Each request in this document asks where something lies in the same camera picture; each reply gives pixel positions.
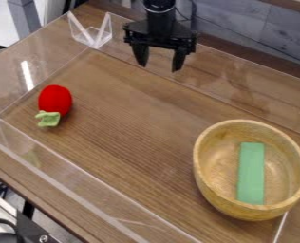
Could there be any black cable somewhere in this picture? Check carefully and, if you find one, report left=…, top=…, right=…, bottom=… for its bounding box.
left=175, top=0, right=201, bottom=32

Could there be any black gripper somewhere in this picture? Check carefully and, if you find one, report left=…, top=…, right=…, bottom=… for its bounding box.
left=123, top=9, right=197, bottom=72

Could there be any green rectangular block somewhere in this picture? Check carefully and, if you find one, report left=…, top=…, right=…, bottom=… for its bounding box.
left=237, top=142, right=263, bottom=205

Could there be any brown wooden bowl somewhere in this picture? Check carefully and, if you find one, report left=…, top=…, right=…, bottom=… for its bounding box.
left=191, top=119, right=300, bottom=221

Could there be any black equipment under table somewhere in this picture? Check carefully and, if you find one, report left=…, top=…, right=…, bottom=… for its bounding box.
left=0, top=214, right=62, bottom=243

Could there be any red plush strawberry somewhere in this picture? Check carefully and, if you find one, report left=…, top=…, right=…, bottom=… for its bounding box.
left=35, top=84, right=72, bottom=127

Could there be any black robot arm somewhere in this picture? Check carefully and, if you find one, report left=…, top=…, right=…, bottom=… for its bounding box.
left=122, top=0, right=197, bottom=72

